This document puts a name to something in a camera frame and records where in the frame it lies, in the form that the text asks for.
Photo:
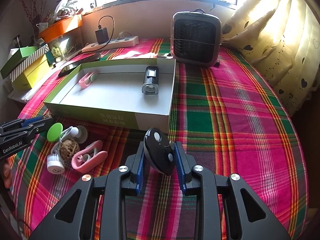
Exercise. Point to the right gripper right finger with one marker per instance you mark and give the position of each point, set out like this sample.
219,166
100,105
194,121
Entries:
196,180

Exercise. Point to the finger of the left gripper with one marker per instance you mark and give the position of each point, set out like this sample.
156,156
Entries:
19,123
40,126

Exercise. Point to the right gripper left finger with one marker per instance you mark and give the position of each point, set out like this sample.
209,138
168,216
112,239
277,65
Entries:
126,180

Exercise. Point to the pink plastic clip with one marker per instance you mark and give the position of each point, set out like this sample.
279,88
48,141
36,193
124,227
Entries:
90,157

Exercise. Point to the black oval three-button device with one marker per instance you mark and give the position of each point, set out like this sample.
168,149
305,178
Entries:
159,151

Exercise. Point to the brown wrinkled walnut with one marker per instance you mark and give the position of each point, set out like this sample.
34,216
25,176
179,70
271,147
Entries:
68,148

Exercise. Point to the white round ball knob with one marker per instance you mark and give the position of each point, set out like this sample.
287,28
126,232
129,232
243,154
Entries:
78,133

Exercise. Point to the person left hand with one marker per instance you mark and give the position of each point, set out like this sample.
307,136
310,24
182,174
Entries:
7,177

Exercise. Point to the yellow cardboard box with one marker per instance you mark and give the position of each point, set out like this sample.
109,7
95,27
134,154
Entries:
32,74

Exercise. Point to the striped green gift box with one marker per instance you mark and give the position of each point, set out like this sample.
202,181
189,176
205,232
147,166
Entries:
21,59

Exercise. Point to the black smartphone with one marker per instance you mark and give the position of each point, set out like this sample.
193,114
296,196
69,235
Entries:
83,58

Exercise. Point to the pink clip with green pad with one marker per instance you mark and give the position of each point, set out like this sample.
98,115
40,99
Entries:
87,79

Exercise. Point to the green white cardboard box tray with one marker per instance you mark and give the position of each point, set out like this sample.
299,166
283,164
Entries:
115,98

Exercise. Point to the orange storage box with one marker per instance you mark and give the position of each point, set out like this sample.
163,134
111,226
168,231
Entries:
60,28

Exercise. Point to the black clear bike light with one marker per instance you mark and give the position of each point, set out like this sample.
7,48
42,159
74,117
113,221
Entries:
150,84

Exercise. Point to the black charger adapter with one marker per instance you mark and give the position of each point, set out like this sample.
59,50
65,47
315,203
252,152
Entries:
101,35

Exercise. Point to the white power strip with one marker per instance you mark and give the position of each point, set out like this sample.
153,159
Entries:
130,41

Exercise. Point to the white plug on strip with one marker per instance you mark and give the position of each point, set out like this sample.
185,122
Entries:
123,35

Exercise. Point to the cream heart pattern curtain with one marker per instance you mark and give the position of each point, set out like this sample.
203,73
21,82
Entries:
280,38

